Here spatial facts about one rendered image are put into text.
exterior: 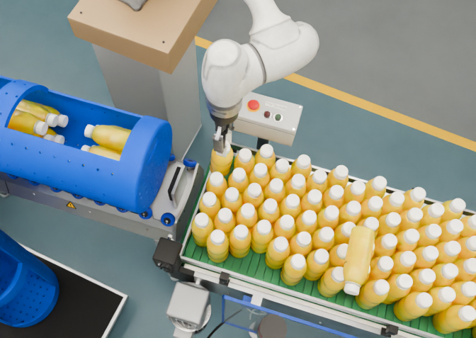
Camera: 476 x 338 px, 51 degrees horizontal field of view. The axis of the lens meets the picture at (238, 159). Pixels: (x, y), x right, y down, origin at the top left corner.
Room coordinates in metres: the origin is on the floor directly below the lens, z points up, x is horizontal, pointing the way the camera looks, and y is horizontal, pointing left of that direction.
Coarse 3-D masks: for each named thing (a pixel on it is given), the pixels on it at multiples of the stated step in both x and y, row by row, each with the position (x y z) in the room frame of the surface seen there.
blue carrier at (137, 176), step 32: (0, 96) 0.74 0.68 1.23; (32, 96) 0.85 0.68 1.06; (64, 96) 0.83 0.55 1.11; (0, 128) 0.65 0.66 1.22; (64, 128) 0.78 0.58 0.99; (128, 128) 0.77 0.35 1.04; (160, 128) 0.68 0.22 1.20; (0, 160) 0.58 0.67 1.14; (32, 160) 0.57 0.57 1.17; (64, 160) 0.57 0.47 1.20; (96, 160) 0.57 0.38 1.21; (128, 160) 0.57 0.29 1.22; (160, 160) 0.65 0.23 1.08; (96, 192) 0.51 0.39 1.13; (128, 192) 0.50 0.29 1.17
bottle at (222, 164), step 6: (216, 156) 0.65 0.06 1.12; (228, 156) 0.65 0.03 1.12; (210, 162) 0.67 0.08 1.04; (216, 162) 0.64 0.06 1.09; (222, 162) 0.64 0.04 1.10; (228, 162) 0.65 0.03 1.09; (210, 168) 0.66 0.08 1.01; (216, 168) 0.65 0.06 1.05; (222, 168) 0.64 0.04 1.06; (228, 168) 0.65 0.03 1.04; (222, 174) 0.65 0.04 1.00
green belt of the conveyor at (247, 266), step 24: (192, 216) 0.54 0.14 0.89; (192, 240) 0.46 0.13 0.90; (192, 264) 0.38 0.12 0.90; (216, 264) 0.39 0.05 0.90; (240, 264) 0.39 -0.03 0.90; (264, 264) 0.40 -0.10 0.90; (288, 288) 0.33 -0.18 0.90; (312, 288) 0.33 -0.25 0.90; (384, 312) 0.28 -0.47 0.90; (456, 336) 0.22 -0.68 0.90
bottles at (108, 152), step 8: (40, 104) 0.82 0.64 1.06; (56, 112) 0.80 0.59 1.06; (64, 120) 0.78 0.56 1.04; (48, 128) 0.76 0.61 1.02; (120, 128) 0.75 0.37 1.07; (40, 136) 0.70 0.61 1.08; (48, 136) 0.70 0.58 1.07; (56, 136) 0.74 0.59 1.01; (96, 152) 0.65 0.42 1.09; (104, 152) 0.65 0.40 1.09; (112, 152) 0.66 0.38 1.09; (120, 152) 0.66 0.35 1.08
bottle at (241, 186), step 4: (232, 172) 0.64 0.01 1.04; (232, 176) 0.62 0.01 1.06; (228, 180) 0.62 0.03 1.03; (232, 180) 0.61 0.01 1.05; (244, 180) 0.61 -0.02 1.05; (248, 180) 0.62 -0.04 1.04; (228, 184) 0.61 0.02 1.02; (232, 184) 0.60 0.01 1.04; (236, 184) 0.60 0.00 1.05; (240, 184) 0.60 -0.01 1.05; (244, 184) 0.60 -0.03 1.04; (248, 184) 0.61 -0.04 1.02; (240, 188) 0.59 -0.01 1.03; (244, 188) 0.60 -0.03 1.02; (240, 192) 0.59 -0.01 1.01
